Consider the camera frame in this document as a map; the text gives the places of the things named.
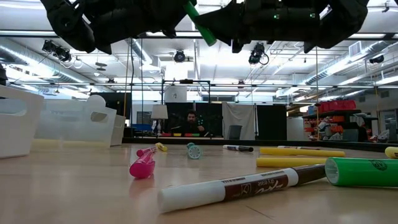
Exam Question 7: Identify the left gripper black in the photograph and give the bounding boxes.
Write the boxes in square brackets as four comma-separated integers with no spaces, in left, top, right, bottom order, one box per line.
[90,0,197,55]

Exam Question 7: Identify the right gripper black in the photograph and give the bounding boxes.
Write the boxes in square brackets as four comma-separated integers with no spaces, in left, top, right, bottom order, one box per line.
[194,0,324,54]

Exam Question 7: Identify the green highlighter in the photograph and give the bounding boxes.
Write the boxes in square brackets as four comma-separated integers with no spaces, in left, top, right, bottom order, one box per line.
[182,0,218,47]
[324,156,398,188]

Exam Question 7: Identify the black dry erase marker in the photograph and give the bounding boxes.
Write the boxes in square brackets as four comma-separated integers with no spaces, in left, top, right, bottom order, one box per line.
[222,144,254,153]

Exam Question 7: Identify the brown dry erase marker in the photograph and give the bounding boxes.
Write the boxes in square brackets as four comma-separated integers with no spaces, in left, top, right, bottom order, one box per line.
[157,164,326,214]
[277,145,321,151]

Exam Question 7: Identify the pink highlighter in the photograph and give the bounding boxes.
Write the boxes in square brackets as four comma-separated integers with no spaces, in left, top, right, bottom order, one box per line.
[136,146,158,157]
[129,151,156,180]

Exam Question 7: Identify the thick yellow highlighter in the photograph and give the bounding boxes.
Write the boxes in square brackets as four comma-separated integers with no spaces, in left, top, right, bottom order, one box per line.
[384,146,398,160]

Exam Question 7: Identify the white hanging sheet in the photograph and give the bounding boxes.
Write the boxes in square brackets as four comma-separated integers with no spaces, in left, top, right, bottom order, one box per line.
[221,101,257,141]

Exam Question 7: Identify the black partition panel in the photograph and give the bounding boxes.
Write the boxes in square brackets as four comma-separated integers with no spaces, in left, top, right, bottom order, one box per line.
[164,102,223,138]
[90,92,133,129]
[256,105,287,141]

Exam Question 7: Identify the white shade table lamp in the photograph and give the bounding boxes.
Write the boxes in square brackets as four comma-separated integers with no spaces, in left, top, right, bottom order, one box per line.
[150,104,169,137]

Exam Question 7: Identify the person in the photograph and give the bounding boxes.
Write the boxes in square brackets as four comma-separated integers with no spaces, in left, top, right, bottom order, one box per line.
[178,110,206,137]

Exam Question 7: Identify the row of coloured blocks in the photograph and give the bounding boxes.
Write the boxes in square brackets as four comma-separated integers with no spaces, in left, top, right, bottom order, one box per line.
[160,133,201,138]

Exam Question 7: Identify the black ceiling spotlights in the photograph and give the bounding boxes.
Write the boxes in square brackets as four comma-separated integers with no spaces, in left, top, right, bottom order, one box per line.
[42,39,73,63]

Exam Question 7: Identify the ceiling vent grille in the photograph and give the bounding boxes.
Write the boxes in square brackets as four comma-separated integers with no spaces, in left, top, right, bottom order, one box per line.
[348,40,363,57]

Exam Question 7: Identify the dark storage shelf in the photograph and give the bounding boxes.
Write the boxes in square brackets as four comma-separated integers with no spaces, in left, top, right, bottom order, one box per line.
[303,108,379,142]

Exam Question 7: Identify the red storage bins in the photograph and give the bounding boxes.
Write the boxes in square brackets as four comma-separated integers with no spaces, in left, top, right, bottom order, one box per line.
[318,99,357,113]

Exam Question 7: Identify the grey translucent plastic bin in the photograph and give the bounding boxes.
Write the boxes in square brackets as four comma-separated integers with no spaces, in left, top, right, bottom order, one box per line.
[109,114,127,147]

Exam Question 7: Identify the clear plastic bin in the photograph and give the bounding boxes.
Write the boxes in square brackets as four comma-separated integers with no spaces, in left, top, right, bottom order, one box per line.
[32,98,117,149]

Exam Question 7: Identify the white plastic bin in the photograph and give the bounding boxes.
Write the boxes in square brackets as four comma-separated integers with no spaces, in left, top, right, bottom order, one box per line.
[0,84,45,160]

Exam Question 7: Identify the black camera with cable loop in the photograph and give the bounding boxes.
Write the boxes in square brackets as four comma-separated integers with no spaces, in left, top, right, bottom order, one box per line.
[248,42,270,66]

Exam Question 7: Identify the black overhead camera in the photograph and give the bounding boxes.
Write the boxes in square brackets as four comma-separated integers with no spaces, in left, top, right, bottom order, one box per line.
[173,49,187,63]

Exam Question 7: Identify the black aluminium table frame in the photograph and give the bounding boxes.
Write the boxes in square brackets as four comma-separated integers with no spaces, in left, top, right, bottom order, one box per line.
[0,30,398,154]

